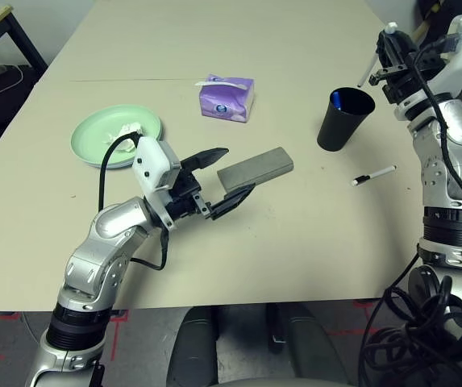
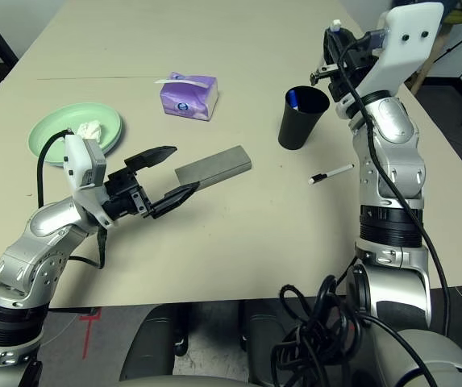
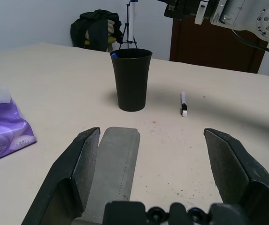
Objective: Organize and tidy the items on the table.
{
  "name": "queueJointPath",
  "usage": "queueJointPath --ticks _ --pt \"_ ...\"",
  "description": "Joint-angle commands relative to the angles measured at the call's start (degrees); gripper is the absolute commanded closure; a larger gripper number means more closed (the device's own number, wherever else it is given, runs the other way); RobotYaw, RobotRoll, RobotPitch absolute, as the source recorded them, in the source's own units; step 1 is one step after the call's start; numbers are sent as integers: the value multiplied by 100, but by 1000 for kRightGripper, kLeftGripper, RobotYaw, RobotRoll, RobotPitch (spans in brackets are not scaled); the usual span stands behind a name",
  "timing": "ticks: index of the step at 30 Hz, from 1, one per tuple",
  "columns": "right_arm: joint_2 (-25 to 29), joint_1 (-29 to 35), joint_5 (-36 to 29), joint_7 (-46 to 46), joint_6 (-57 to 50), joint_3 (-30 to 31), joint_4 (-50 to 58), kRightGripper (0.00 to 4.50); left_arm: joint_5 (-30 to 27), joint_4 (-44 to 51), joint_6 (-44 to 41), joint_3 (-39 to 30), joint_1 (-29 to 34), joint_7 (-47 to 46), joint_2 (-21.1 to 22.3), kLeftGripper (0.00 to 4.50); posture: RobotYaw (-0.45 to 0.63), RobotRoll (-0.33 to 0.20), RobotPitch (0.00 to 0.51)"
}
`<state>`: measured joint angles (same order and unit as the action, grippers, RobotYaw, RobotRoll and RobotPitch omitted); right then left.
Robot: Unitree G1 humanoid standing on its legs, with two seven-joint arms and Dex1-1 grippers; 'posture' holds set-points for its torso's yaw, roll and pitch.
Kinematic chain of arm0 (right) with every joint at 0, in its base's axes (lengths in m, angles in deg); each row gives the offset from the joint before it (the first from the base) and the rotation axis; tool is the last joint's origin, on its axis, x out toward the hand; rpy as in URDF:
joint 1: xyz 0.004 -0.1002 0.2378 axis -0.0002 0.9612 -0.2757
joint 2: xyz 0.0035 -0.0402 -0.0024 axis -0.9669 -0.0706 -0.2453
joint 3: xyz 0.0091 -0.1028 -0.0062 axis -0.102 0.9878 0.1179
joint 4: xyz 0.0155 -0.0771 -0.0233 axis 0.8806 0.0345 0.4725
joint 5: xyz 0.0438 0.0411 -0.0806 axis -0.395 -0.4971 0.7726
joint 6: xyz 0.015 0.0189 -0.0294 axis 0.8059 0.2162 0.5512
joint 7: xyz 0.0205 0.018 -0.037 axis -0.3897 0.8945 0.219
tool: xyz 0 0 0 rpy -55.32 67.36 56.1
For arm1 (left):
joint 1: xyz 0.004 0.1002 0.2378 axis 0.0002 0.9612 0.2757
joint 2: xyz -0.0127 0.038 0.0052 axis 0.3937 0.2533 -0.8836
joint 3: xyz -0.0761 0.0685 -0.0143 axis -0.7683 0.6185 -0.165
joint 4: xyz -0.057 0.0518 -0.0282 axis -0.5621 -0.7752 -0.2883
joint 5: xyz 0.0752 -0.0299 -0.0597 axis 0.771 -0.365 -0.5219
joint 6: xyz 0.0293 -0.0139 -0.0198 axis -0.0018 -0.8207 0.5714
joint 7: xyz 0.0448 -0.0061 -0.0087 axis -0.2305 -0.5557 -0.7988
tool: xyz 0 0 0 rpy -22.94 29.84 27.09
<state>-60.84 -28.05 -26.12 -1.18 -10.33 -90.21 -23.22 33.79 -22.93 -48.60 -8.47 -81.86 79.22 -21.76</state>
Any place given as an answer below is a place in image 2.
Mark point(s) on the white tissue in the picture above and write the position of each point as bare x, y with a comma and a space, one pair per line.
89, 130

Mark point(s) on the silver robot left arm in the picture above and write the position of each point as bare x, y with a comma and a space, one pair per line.
41, 242

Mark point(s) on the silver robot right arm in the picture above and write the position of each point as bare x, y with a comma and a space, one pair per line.
392, 161

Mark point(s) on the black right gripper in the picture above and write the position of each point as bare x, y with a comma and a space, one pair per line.
355, 64

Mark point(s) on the white marker black cap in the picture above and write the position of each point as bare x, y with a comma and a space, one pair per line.
335, 172

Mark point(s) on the black plastic cup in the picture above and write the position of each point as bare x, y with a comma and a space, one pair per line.
295, 129

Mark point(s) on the purple tissue pack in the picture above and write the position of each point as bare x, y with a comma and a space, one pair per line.
188, 101

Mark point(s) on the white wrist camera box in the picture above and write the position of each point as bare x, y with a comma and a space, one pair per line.
404, 48
77, 169

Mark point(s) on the dark grey robot left leg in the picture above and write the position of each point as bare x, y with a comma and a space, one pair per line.
150, 346

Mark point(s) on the dark grey robot leg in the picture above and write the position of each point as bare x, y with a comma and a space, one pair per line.
260, 346
150, 346

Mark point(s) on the light green plate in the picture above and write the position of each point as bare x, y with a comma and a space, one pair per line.
49, 129

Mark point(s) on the grey glasses case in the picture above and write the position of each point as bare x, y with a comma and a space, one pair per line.
214, 165

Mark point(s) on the dark grey robot right leg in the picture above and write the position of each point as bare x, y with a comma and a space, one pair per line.
260, 346

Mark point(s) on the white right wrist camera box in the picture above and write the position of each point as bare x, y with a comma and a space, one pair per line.
404, 48

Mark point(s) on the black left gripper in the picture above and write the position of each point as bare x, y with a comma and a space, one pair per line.
127, 197

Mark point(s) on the blue marker pen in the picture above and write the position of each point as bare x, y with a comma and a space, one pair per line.
292, 99

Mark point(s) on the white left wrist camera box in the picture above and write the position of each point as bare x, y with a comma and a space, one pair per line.
77, 169

